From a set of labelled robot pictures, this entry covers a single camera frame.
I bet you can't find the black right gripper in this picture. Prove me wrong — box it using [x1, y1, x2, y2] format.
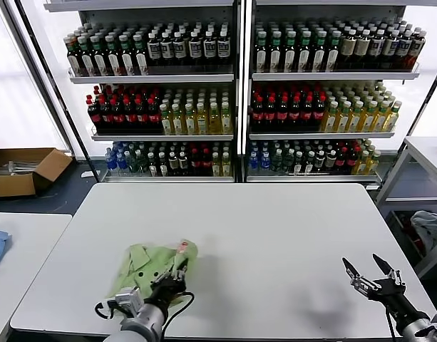
[341, 253, 430, 328]

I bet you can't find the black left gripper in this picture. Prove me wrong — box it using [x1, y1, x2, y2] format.
[146, 261, 190, 306]

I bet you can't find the green polo shirt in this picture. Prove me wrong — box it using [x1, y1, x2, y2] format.
[106, 238, 200, 307]

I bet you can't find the red fabric item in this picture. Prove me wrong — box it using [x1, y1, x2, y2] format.
[399, 212, 424, 250]

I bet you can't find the grey crumpled cloth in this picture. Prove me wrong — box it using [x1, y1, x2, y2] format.
[409, 209, 437, 257]

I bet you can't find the cola bottle red cap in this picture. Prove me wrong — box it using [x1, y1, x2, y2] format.
[200, 147, 212, 175]
[312, 95, 327, 131]
[346, 145, 360, 170]
[189, 147, 201, 175]
[122, 98, 138, 133]
[134, 98, 149, 133]
[264, 95, 277, 131]
[147, 98, 161, 133]
[288, 95, 302, 131]
[335, 145, 349, 170]
[252, 95, 265, 131]
[86, 98, 102, 133]
[110, 98, 125, 133]
[300, 95, 314, 131]
[276, 95, 289, 131]
[98, 98, 114, 133]

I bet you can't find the dark green bottle white cap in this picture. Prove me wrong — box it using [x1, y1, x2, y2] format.
[137, 149, 149, 175]
[270, 148, 283, 174]
[127, 149, 139, 174]
[282, 148, 294, 174]

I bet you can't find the black slanted pole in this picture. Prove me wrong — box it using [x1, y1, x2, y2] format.
[410, 63, 437, 140]
[13, 0, 98, 183]

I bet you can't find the open cardboard box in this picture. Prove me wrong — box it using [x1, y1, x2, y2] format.
[0, 147, 73, 198]

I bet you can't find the clear plastic packaging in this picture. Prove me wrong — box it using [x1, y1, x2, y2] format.
[0, 160, 39, 176]

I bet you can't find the dark bottle blue white label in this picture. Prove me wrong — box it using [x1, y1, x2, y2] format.
[381, 31, 401, 71]
[217, 30, 231, 74]
[368, 30, 386, 71]
[395, 31, 414, 71]
[173, 31, 188, 74]
[160, 31, 175, 74]
[406, 31, 428, 71]
[188, 31, 203, 74]
[202, 30, 217, 74]
[147, 31, 163, 74]

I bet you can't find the dark bottle beige label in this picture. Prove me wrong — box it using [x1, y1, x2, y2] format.
[354, 30, 372, 71]
[339, 30, 359, 71]

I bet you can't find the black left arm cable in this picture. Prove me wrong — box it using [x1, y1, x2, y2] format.
[160, 290, 196, 341]

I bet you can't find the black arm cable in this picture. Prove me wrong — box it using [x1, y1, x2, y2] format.
[160, 290, 196, 341]
[384, 308, 397, 342]

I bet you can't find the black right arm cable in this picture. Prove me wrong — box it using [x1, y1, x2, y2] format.
[384, 308, 397, 342]

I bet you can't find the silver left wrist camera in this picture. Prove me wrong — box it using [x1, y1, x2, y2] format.
[114, 286, 144, 314]

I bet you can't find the black left camera cable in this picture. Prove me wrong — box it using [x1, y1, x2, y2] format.
[94, 301, 119, 320]

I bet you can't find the white metal frame side table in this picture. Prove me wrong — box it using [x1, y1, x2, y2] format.
[374, 136, 437, 279]

